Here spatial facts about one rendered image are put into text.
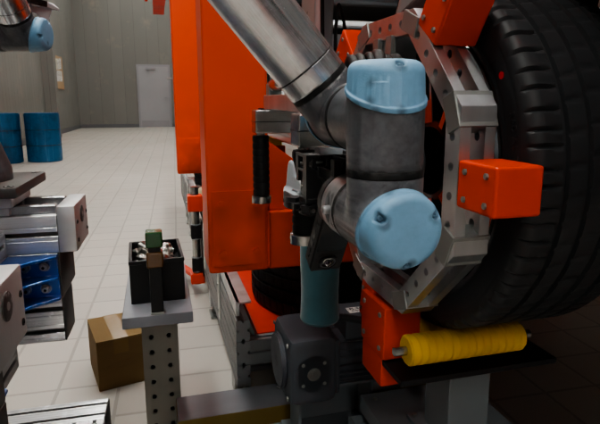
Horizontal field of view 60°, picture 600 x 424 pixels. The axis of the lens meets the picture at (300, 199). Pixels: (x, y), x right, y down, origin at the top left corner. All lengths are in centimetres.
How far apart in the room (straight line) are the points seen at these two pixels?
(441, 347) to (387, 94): 64
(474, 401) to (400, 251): 81
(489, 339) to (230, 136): 76
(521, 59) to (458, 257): 30
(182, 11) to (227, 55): 197
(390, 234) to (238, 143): 91
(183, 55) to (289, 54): 269
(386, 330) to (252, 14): 69
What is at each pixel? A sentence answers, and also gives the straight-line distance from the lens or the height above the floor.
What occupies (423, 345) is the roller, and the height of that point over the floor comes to 53.
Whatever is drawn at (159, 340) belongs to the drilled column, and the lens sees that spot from 160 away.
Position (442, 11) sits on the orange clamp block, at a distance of 85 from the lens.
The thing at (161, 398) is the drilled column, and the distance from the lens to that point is 168.
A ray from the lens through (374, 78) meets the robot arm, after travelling 48.
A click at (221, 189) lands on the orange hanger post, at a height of 74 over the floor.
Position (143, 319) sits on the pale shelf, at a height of 44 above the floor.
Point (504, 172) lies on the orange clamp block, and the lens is 72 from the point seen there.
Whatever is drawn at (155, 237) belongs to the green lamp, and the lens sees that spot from 129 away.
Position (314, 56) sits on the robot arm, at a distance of 59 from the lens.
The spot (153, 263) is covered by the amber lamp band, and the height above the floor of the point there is 58.
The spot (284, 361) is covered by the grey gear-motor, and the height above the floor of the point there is 35.
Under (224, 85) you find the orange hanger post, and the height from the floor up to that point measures 101.
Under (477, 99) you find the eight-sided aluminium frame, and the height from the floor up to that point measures 97.
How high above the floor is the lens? 97
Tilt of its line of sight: 11 degrees down
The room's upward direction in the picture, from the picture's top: straight up
